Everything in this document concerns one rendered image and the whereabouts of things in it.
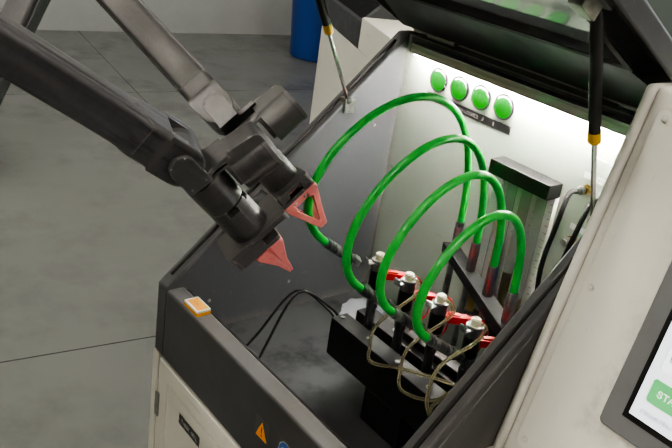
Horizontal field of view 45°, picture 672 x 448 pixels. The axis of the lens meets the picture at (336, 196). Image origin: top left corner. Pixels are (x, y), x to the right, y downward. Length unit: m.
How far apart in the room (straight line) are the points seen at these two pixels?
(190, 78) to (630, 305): 0.74
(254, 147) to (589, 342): 0.55
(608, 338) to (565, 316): 0.08
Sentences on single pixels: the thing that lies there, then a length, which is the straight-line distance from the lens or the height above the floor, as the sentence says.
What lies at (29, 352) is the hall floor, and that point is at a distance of 3.15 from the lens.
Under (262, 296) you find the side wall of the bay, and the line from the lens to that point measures 1.78.
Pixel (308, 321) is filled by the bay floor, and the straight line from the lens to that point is 1.80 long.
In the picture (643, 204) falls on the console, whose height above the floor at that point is 1.40.
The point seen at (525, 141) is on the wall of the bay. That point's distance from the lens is 1.56.
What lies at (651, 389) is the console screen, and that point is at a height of 1.19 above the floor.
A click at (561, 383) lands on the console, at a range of 1.25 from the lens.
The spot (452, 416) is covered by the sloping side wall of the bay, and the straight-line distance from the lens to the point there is 1.22.
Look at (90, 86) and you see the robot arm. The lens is 0.96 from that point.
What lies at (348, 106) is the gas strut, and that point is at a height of 1.30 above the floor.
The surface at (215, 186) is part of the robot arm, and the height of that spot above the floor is 1.37.
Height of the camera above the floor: 1.78
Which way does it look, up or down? 23 degrees down
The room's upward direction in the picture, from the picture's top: 8 degrees clockwise
